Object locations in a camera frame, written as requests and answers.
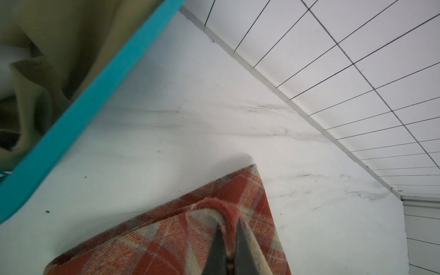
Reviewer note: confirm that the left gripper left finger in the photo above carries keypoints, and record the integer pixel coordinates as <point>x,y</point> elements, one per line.
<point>216,263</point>

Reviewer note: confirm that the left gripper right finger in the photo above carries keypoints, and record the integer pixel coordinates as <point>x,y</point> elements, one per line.
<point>244,263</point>

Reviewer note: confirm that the red plaid skirt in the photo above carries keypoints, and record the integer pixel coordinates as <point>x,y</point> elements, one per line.
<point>175,238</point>

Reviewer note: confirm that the teal plastic basket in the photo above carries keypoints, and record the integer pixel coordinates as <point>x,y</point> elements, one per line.
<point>18,186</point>

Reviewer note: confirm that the olive green skirt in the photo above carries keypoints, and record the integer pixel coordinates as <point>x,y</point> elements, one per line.
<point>50,53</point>

